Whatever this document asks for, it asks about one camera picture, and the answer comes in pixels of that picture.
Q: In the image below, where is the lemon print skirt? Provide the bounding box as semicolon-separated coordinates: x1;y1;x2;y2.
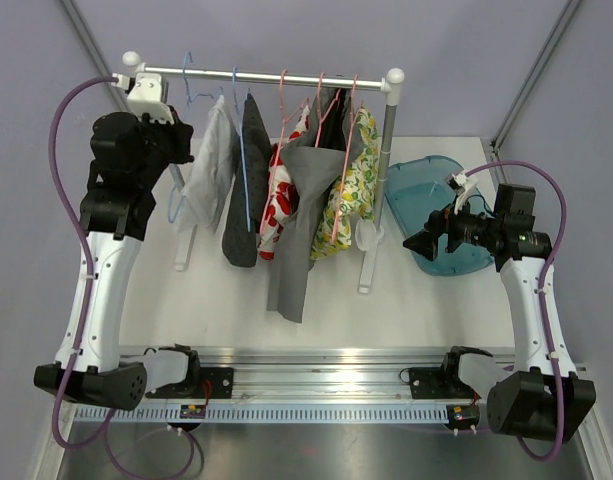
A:
310;105;379;261

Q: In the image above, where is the blue plastic basket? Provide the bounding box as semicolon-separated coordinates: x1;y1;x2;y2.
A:
385;155;494;276

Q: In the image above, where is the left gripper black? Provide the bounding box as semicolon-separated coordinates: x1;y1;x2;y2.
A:
134;104;194;188

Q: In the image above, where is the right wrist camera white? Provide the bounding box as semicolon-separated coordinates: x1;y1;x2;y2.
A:
445;170;478;213

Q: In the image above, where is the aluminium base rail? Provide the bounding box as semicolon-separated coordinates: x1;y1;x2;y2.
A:
194;346;448;404

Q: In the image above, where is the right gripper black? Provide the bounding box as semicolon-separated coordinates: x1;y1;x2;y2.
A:
403;193;502;262

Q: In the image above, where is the clothes rack silver white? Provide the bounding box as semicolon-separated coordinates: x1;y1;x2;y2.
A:
122;51;405;294

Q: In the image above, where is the white slotted cable duct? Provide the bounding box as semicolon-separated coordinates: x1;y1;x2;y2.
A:
73;404;452;424

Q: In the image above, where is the frame post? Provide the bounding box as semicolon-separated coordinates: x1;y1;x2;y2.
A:
490;0;585;157
60;0;132;116

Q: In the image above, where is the dark grey dotted skirt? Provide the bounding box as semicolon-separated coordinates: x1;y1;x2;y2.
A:
222;93;273;268

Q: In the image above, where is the right frame post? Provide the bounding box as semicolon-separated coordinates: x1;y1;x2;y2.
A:
490;0;585;157

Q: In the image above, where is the blue wire hanger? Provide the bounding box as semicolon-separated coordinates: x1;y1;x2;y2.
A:
231;66;252;233
167;51;224;224

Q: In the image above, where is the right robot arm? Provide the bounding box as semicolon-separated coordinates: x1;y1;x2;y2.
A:
403;184;596;443

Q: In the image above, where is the pink wire hanger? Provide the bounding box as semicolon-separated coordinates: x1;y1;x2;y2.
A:
331;75;363;244
315;72;345;150
260;69;310;235

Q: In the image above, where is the plain grey skirt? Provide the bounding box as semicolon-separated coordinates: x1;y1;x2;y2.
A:
267;88;350;323

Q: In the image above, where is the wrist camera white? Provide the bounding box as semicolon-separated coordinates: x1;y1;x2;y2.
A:
445;170;478;213
113;72;175;124

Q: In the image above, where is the red poppy white skirt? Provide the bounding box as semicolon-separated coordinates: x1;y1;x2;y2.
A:
257;106;310;261

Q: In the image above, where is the left frame post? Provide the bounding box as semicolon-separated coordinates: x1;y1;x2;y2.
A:
60;0;132;116

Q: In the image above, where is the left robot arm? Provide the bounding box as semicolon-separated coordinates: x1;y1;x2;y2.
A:
34;112;203;410

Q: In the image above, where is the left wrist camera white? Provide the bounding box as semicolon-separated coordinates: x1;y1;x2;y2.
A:
113;72;175;124

